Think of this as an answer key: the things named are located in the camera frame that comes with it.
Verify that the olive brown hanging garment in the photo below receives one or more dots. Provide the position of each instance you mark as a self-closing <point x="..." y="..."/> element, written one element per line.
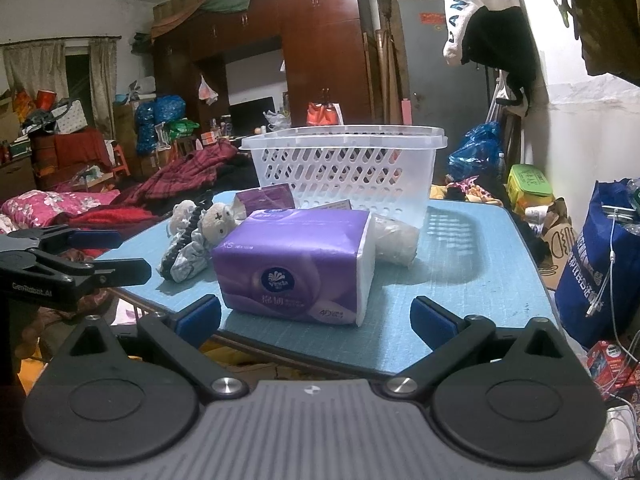
<point x="610" y="20"/>

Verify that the white plastic basket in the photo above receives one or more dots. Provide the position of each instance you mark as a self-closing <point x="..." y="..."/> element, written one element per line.
<point x="345" y="170"/>

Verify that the dark wooden wardrobe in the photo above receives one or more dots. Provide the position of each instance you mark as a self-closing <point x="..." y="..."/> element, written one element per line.
<point x="315" y="50"/>

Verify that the small purple box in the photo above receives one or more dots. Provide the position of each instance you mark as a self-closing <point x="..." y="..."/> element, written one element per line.
<point x="267" y="199"/>

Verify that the grey door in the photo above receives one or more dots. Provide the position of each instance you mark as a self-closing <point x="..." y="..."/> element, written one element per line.
<point x="430" y="70"/>

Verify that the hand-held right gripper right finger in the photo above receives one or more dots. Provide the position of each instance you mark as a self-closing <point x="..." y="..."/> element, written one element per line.
<point x="432" y="321"/>

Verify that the brown paper bag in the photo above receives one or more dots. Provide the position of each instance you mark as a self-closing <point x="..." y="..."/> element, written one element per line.
<point x="557" y="240"/>

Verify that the grey plush toy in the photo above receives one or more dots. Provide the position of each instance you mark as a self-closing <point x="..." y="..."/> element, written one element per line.
<point x="200" y="240"/>

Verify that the red carton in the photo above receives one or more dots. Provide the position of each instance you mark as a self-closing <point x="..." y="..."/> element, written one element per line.
<point x="612" y="362"/>

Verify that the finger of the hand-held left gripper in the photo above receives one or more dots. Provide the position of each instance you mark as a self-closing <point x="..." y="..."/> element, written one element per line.
<point x="95" y="240"/>
<point x="125" y="271"/>

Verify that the red cloth-covered chest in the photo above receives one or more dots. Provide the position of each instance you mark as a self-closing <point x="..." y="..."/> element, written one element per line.
<point x="75" y="152"/>

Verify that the blue plastic bag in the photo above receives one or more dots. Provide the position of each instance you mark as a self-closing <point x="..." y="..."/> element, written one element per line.
<point x="477" y="150"/>

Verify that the pink floral quilt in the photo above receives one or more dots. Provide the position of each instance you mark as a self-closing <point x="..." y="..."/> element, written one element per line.
<point x="50" y="207"/>

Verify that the red plaid blanket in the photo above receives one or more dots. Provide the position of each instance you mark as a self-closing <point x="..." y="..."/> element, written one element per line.
<point x="185" y="172"/>

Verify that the purple tissue pack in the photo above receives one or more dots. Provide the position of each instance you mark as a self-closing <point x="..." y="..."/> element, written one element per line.
<point x="290" y="265"/>

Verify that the beige curtain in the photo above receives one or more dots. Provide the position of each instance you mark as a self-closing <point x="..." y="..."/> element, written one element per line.
<point x="102" y="75"/>
<point x="32" y="75"/>

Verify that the red and white hanging bag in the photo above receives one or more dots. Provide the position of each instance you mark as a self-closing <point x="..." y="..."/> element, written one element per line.
<point x="324" y="114"/>

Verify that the pink board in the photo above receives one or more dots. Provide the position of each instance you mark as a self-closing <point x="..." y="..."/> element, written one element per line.
<point x="406" y="111"/>

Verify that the white and pink plastic bag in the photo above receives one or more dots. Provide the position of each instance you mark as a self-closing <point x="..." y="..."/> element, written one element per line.
<point x="207" y="91"/>

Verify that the grey plastic-wrapped packet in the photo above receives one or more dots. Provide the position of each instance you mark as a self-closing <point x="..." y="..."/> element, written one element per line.
<point x="395" y="244"/>

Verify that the blue shopping bag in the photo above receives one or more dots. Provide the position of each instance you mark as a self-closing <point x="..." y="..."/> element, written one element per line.
<point x="585" y="275"/>

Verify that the green lidded box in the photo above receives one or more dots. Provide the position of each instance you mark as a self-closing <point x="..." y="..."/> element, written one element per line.
<point x="530" y="182"/>

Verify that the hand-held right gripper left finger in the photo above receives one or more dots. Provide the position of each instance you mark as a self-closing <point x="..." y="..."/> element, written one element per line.
<point x="200" y="319"/>

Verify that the blue patterned plastic bags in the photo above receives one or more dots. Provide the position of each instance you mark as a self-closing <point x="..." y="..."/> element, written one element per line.
<point x="157" y="117"/>

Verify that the white printed hanging bag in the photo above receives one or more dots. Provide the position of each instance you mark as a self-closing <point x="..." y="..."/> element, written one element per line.
<point x="462" y="5"/>

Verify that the black monitor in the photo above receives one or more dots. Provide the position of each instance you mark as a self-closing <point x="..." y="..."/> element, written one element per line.
<point x="252" y="116"/>

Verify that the black hanging garment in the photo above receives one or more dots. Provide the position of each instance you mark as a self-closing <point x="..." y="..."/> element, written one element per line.
<point x="500" y="45"/>

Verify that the yellow patterned blanket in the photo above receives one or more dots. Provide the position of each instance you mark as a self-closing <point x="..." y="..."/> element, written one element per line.
<point x="467" y="192"/>

